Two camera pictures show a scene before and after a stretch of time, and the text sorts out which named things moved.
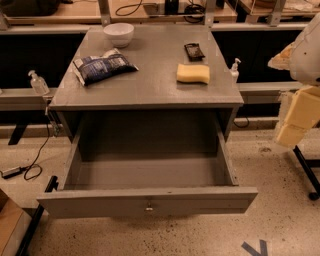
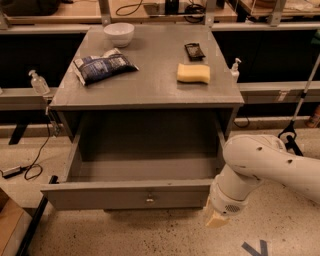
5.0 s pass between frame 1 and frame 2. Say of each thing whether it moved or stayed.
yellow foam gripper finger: moved
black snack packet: stayed
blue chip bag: stayed
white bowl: stayed
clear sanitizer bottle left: stayed
